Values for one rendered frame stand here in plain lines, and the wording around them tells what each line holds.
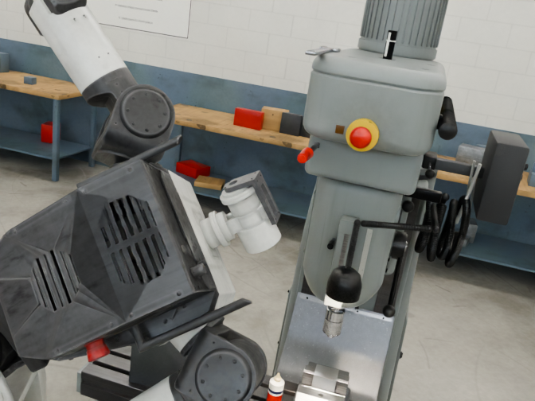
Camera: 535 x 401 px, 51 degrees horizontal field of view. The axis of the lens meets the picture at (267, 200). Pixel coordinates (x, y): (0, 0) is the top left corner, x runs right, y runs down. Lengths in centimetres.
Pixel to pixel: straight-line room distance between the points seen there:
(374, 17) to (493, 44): 408
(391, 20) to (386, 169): 41
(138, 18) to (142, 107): 533
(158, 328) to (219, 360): 11
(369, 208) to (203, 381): 59
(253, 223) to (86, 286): 29
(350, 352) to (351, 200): 73
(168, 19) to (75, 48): 511
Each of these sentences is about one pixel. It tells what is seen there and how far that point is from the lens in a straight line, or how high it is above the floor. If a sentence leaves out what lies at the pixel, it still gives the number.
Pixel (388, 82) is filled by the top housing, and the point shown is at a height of 186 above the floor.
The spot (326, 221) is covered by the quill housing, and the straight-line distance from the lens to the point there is 129.
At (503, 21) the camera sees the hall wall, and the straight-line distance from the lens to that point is 551.
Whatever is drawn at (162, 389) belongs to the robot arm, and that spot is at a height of 138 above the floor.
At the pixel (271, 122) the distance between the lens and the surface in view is 525.
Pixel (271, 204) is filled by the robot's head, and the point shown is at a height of 165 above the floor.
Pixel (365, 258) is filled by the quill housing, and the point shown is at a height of 146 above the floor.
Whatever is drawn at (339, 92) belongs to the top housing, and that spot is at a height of 183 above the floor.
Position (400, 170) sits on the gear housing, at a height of 168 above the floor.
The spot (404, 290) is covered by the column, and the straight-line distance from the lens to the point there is 185.
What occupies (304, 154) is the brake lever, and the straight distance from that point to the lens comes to 108.
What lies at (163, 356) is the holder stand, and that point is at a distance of 160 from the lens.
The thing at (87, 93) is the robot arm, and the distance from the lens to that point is 100.
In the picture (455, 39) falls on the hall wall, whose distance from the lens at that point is 549.
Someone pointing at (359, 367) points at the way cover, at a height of 94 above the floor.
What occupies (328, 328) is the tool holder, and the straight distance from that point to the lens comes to 147.
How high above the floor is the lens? 196
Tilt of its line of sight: 19 degrees down
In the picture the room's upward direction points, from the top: 8 degrees clockwise
